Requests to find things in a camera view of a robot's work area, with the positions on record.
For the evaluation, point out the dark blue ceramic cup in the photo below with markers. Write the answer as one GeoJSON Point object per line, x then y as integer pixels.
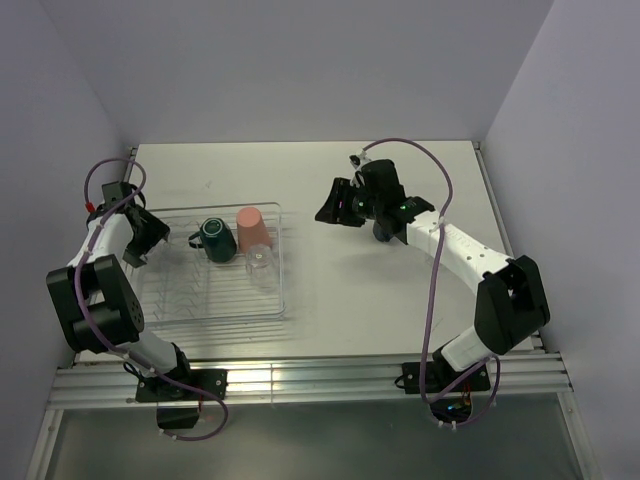
{"type": "Point", "coordinates": [382, 233]}

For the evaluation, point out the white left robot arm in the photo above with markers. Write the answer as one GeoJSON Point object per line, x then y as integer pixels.
{"type": "Point", "coordinates": [96, 305]}

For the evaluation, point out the pink plastic tumbler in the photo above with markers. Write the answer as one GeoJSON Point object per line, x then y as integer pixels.
{"type": "Point", "coordinates": [251, 229]}

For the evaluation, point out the aluminium front rail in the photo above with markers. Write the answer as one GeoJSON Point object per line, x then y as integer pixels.
{"type": "Point", "coordinates": [104, 384]}

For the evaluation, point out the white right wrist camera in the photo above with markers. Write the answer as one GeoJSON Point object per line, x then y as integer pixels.
{"type": "Point", "coordinates": [358, 161]}

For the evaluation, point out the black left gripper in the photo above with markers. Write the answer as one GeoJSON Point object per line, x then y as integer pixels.
{"type": "Point", "coordinates": [154, 232]}

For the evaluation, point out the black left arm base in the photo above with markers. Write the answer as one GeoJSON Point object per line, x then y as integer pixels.
{"type": "Point", "coordinates": [179, 408]}

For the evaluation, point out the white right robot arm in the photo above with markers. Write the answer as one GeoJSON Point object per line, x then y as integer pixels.
{"type": "Point", "coordinates": [510, 303]}

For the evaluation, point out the large clear glass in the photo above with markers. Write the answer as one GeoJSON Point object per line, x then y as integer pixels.
{"type": "Point", "coordinates": [261, 267]}

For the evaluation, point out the dark green ceramic mug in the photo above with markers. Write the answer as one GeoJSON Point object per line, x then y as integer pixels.
{"type": "Point", "coordinates": [216, 239]}

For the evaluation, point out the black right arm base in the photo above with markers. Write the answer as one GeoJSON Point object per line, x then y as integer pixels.
{"type": "Point", "coordinates": [448, 410]}

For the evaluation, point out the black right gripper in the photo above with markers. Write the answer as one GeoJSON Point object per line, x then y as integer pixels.
{"type": "Point", "coordinates": [342, 190]}

